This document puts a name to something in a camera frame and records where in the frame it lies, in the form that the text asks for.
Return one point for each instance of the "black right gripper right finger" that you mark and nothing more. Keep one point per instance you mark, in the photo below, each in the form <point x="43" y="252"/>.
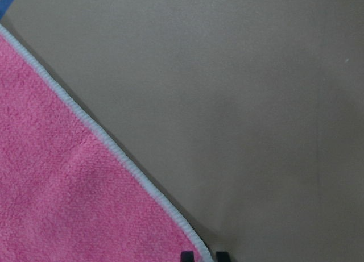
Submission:
<point x="222" y="256"/>

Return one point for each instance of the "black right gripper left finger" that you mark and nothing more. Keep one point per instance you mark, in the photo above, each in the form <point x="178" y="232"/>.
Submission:
<point x="187" y="256"/>

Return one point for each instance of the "pink towel with grey edge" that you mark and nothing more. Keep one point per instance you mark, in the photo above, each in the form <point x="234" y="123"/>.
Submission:
<point x="68" y="192"/>

